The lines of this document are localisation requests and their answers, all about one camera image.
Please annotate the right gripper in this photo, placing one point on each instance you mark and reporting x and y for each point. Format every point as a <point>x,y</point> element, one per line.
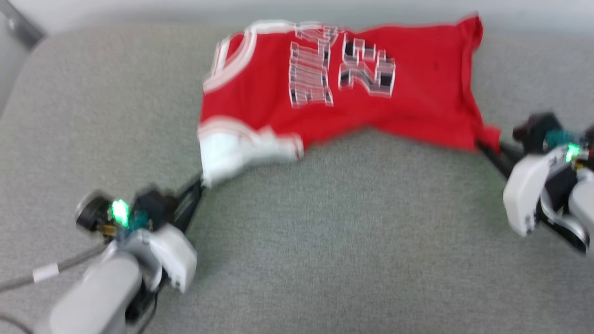
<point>526,190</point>

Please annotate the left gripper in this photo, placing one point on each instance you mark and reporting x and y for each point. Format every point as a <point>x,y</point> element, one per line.
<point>174,257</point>

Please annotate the red basketball jersey white trim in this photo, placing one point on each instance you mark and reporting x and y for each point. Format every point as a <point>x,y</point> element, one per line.
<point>417,88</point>

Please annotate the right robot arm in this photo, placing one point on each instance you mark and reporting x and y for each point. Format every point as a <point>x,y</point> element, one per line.
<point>582,199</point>

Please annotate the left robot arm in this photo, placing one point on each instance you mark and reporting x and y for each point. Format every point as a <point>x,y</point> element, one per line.
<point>97,297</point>

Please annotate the grey fabric sofa cushion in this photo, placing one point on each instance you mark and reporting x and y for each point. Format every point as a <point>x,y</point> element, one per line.
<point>325,241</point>

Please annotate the grey metal bar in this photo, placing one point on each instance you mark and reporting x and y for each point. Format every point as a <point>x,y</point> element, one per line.
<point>21,25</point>

